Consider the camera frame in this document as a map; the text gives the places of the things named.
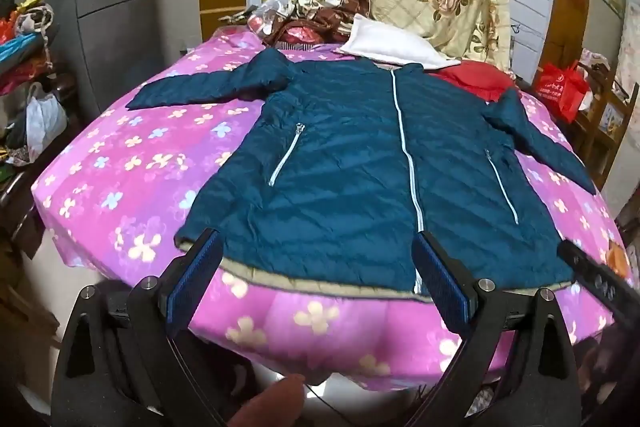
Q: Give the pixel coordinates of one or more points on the person's left hand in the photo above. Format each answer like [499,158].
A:
[272,402]

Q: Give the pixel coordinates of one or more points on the teal puffer jacket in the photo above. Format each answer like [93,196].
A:
[350,167]

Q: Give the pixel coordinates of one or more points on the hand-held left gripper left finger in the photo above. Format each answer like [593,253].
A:
[192,282]

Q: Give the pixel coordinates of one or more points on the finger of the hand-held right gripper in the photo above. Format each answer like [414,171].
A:
[597,279]

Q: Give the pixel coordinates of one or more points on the red shopping bag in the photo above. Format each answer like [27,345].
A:
[562,89]

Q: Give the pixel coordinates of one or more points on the red cloth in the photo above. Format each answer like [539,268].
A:
[475,79]

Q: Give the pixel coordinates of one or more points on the white plastic bag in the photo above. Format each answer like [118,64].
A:
[45,119]

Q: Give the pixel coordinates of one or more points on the pile of colourful clutter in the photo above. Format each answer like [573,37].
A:
[25,42]

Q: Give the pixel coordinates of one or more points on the wooden shelf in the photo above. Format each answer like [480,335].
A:
[607,122]

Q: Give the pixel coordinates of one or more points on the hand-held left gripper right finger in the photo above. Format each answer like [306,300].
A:
[445,287]

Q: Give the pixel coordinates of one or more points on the white pillow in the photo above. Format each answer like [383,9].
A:
[390,42]

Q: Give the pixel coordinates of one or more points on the purple floral bed sheet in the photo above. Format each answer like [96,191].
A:
[135,167]

